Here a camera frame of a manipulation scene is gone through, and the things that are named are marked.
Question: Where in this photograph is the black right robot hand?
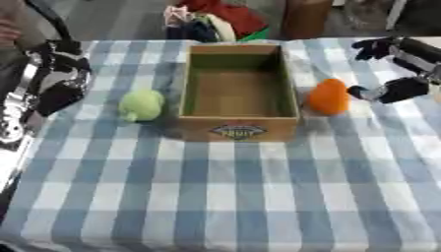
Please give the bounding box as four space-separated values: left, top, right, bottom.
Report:
346 34 441 105

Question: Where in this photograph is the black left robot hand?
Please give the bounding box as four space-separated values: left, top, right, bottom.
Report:
24 38 95 118

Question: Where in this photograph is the tan cardboard box green inside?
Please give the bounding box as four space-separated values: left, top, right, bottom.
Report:
175 42 303 143

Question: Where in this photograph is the white slanted pole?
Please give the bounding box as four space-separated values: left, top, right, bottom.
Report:
384 0 410 32

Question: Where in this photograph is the green toy fruit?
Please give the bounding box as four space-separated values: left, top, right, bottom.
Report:
117 89 167 123

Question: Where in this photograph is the orange toy fruit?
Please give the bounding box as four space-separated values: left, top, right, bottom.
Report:
304 78 353 117

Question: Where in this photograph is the person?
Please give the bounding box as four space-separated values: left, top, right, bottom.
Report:
0 0 50 51

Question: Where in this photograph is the brown wooden cabinet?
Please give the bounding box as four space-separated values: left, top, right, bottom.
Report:
279 0 337 41

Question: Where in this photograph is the pile of colourful clothes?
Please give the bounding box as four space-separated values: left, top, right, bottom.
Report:
161 0 273 43

